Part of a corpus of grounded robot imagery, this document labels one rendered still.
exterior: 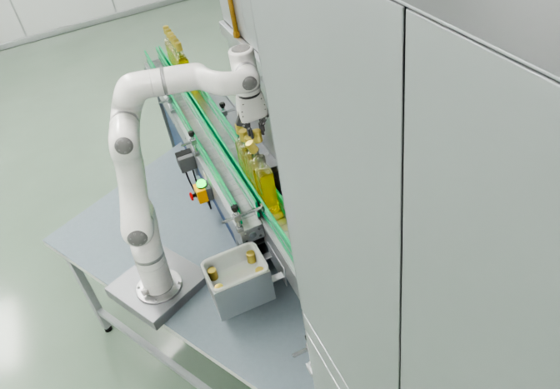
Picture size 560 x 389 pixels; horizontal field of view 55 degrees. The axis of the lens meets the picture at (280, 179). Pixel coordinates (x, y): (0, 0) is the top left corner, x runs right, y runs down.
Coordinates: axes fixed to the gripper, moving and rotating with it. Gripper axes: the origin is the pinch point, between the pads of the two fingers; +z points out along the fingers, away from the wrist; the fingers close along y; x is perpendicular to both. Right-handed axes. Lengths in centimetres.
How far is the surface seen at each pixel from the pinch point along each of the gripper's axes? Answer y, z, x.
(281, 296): 8, 67, 18
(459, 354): 22, -58, 134
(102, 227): 69, 67, -65
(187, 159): 20, 43, -61
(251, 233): 11.6, 39.2, 7.3
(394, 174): 22, -72, 124
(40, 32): 100, 134, -590
